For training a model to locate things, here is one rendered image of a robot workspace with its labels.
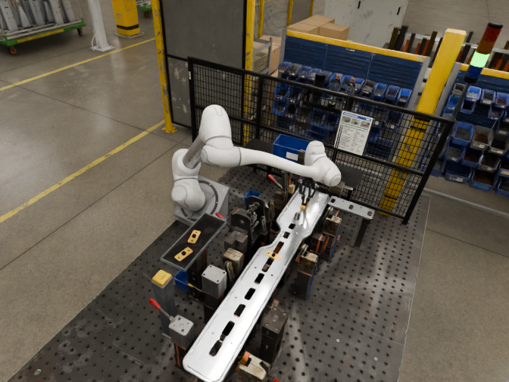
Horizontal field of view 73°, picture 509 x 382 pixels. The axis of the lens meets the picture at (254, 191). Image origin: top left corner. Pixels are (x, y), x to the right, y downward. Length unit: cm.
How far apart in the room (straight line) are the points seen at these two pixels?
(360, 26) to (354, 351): 726
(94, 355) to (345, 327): 130
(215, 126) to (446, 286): 256
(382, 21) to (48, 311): 757
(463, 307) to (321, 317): 166
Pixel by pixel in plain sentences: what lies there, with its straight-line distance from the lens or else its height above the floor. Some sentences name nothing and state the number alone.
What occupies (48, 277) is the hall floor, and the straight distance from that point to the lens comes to 338.
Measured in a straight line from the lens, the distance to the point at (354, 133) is 247.
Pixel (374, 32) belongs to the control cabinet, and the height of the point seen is 63.
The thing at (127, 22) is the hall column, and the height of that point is 34.
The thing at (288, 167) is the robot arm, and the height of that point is 142.
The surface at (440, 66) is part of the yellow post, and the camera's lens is 230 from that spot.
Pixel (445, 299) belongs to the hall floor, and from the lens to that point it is 344.
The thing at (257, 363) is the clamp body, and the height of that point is 106.
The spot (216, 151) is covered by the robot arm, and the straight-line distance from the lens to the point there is 167.
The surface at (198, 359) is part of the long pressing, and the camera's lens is 158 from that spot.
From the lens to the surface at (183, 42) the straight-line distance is 435.
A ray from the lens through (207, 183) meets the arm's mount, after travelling 239.
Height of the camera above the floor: 242
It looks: 39 degrees down
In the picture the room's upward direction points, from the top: 4 degrees clockwise
